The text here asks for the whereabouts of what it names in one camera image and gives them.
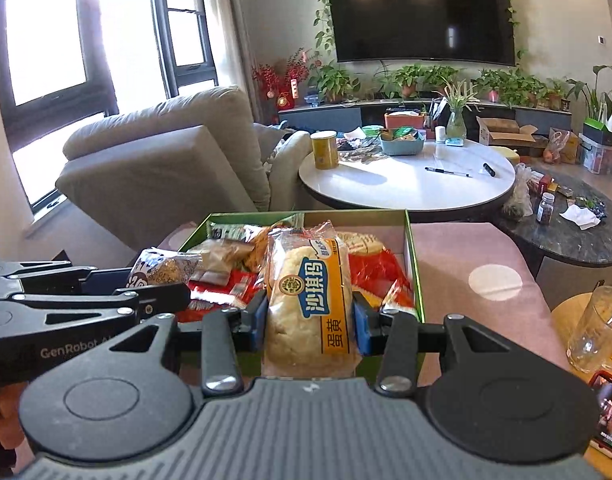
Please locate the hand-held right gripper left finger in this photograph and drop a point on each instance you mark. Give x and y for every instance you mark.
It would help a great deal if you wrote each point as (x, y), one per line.
(258, 321)

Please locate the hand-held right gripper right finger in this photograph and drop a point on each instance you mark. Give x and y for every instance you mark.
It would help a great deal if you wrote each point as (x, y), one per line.
(363, 322)

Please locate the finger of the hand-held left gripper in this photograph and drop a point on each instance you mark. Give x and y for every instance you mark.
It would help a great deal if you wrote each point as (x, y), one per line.
(105, 280)
(160, 300)

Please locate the round sesame cake packet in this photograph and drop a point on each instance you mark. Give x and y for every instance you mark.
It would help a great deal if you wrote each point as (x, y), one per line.
(160, 270)

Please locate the yellow label bread packet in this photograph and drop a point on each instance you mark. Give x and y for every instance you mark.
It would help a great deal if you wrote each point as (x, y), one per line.
(306, 310)

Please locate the red clear noodle packet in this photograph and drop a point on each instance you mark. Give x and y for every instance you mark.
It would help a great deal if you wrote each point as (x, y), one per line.
(381, 270)

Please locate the brown pastry packet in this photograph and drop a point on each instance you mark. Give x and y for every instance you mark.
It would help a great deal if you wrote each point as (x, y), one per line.
(220, 260)

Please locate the green seaweed snack packet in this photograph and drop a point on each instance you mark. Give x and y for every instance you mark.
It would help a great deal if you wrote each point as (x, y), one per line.
(225, 232)

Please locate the green cardboard box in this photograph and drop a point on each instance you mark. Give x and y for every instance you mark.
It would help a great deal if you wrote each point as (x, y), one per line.
(366, 220)

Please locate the person's left hand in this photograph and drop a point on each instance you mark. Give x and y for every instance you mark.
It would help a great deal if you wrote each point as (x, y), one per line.
(8, 415)

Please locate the beige sofa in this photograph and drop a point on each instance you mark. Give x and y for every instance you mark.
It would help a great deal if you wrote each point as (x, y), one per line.
(160, 170)

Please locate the round white table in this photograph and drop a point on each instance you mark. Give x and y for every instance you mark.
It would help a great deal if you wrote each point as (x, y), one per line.
(401, 185)

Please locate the cream sofa cushion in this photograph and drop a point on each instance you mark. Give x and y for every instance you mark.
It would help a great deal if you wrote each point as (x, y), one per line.
(291, 165)

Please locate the black pen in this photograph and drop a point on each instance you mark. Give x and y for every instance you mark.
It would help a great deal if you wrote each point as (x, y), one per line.
(446, 172)

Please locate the pile of dark wrappers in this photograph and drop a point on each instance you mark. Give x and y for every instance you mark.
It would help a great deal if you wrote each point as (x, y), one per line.
(358, 147)

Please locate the yellow can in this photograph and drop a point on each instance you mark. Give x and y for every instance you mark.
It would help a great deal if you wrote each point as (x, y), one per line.
(325, 150)

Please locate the blue basket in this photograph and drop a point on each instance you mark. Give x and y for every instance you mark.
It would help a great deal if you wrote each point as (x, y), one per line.
(403, 146)

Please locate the black marker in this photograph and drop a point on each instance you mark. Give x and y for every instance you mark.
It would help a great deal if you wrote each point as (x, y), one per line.
(488, 169)

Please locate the clear plastic bag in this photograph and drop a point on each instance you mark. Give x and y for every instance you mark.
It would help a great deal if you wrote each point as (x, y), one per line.
(517, 195)

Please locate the yellow wooden side table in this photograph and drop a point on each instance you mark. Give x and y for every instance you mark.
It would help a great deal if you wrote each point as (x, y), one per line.
(566, 320)

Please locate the small white cup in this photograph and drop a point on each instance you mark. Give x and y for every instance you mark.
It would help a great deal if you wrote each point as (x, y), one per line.
(440, 135)

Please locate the red tissue box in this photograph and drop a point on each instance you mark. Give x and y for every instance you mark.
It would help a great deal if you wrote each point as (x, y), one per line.
(403, 121)

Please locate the dark television cabinet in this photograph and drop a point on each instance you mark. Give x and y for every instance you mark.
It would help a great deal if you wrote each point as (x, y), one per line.
(331, 117)

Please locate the brown pill bottle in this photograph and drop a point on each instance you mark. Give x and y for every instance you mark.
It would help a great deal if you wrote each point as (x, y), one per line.
(545, 210)

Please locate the glass vase with plant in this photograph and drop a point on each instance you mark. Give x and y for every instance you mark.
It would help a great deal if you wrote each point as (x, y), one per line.
(456, 125)

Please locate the dark marble table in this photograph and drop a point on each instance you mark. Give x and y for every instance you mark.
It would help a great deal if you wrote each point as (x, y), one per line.
(571, 245)

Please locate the small red box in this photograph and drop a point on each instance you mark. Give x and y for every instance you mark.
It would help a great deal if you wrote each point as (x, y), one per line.
(541, 181)

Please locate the drinking glass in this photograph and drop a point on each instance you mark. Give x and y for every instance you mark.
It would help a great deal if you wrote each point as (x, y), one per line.
(593, 335)

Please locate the open cardboard box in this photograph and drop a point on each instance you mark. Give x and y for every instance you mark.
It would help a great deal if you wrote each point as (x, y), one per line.
(506, 132)

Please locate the crumpled white tissue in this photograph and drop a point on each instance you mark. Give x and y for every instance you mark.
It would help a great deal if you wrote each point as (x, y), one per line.
(581, 217)

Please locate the bushy potted plant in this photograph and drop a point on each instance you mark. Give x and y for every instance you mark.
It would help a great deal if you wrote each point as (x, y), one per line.
(333, 82)

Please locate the red flower decoration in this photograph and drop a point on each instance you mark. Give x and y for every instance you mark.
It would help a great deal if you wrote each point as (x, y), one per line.
(281, 80)

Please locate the wide potted plant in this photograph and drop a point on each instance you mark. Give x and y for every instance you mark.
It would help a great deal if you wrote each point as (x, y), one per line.
(421, 77)

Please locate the large dark-framed window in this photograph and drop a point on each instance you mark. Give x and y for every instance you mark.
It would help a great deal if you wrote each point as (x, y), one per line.
(40, 35)

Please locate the narrow dark-framed window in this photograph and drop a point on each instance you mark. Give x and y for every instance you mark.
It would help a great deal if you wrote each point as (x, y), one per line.
(185, 35)

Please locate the phone with red case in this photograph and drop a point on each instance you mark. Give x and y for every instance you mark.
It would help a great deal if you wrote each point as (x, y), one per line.
(611, 415)

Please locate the grey curtain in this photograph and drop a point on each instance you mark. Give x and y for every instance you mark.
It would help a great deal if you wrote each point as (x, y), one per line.
(228, 35)

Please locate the row of potted plants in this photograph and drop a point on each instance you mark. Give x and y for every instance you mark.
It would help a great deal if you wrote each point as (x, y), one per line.
(516, 87)

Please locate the clear plastic storage container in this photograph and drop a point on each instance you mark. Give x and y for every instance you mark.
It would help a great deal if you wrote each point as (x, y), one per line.
(601, 160)

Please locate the green ivy vine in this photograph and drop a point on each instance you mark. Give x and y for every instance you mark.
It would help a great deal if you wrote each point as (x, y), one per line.
(323, 25)

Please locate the green black box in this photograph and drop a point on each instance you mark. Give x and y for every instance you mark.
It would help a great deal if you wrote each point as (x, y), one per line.
(598, 132)

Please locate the tall leafy potted plant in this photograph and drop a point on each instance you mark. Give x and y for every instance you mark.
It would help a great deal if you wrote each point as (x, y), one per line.
(593, 95)

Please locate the wall-mounted black television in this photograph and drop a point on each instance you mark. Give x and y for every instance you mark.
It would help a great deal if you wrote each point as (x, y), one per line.
(421, 10)

